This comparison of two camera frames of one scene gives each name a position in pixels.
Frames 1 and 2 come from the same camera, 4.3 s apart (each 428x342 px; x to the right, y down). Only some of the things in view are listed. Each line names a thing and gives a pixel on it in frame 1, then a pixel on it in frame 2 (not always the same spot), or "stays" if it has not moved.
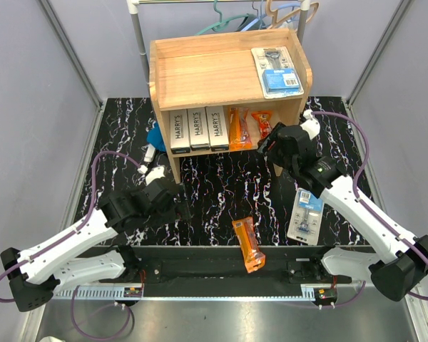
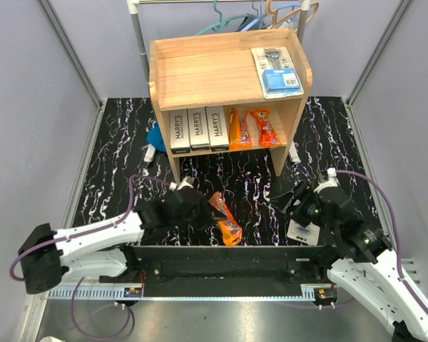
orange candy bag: (255, 259) -> (231, 231)
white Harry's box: (217, 128) stays
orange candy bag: (240, 136) stays
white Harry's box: (198, 129) stays
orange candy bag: (263, 117) stays
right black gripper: (272, 151) -> (304, 192)
